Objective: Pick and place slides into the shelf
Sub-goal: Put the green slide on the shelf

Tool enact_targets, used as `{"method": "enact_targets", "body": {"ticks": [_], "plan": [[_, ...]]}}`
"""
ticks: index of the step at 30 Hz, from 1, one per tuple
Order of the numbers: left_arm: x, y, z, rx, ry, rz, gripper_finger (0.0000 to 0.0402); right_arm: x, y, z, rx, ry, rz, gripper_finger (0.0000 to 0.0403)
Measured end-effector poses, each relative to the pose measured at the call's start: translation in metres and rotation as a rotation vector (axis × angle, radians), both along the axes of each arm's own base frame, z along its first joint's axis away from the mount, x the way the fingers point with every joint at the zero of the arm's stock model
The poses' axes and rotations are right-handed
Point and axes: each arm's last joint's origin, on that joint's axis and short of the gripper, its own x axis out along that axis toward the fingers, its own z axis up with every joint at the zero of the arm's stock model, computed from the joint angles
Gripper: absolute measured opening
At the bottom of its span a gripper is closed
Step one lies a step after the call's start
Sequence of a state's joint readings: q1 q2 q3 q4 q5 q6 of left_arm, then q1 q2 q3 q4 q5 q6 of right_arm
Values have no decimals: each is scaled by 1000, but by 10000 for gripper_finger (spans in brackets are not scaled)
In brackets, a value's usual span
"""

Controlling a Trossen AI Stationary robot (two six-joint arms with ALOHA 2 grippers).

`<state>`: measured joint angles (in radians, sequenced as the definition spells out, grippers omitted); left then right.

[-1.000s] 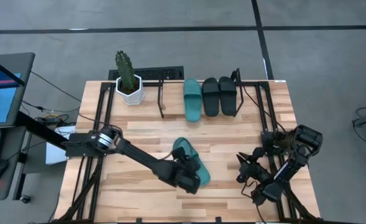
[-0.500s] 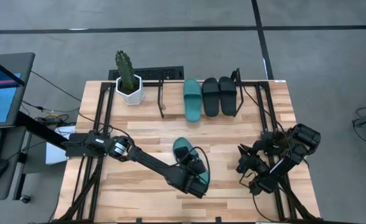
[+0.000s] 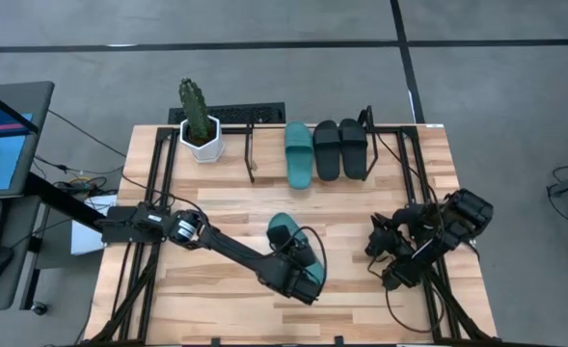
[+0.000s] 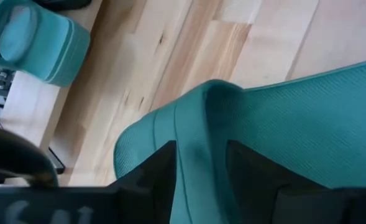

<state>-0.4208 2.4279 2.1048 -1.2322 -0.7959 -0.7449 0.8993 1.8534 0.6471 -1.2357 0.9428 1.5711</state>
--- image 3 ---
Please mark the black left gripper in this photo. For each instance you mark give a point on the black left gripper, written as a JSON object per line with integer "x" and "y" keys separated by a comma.
{"x": 293, "y": 248}

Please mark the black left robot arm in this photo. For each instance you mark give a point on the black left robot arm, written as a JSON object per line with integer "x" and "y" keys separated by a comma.
{"x": 245, "y": 255}

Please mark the black aluminium rig frame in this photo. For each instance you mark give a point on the black aluminium rig frame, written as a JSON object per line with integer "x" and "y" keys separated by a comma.
{"x": 171, "y": 154}

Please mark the grey side desk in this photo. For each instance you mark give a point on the grey side desk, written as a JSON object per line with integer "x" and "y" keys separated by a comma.
{"x": 4, "y": 299}

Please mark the small black table edge clamp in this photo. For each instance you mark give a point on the small black table edge clamp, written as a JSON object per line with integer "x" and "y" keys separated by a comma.
{"x": 215, "y": 341}
{"x": 339, "y": 340}

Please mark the green cactus plant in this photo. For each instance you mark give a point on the green cactus plant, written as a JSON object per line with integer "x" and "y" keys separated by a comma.
{"x": 194, "y": 108}

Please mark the computer monitor with blue screen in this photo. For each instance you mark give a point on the computer monitor with blue screen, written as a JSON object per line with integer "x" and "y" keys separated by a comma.
{"x": 8, "y": 159}

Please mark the black rubber slide sandal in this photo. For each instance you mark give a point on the black rubber slide sandal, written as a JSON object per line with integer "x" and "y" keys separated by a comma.
{"x": 327, "y": 152}
{"x": 354, "y": 147}

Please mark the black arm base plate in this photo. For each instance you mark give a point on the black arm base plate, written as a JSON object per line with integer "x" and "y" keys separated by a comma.
{"x": 119, "y": 232}

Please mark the white box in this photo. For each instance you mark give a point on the white box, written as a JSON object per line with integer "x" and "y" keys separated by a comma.
{"x": 86, "y": 241}

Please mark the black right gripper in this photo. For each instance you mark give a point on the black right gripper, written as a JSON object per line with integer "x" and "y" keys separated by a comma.
{"x": 385, "y": 238}

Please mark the wooden shelf with black frame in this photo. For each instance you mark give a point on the wooden shelf with black frame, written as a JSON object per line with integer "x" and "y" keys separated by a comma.
{"x": 269, "y": 154}

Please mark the black keyboard behind table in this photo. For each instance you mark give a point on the black keyboard behind table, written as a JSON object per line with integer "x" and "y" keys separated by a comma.
{"x": 245, "y": 113}

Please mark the black desk support bar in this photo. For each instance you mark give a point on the black desk support bar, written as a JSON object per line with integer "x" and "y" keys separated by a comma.
{"x": 62, "y": 200}

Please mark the teal rubber slide sandal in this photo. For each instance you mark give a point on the teal rubber slide sandal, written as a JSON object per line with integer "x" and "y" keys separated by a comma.
{"x": 299, "y": 154}
{"x": 279, "y": 220}

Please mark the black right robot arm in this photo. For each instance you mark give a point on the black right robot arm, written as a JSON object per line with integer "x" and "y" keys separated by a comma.
{"x": 433, "y": 246}

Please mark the white hexagonal plant pot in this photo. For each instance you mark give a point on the white hexagonal plant pot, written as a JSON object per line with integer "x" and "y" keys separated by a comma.
{"x": 206, "y": 149}

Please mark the black caster wheel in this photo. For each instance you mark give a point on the black caster wheel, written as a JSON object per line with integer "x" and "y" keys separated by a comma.
{"x": 39, "y": 308}

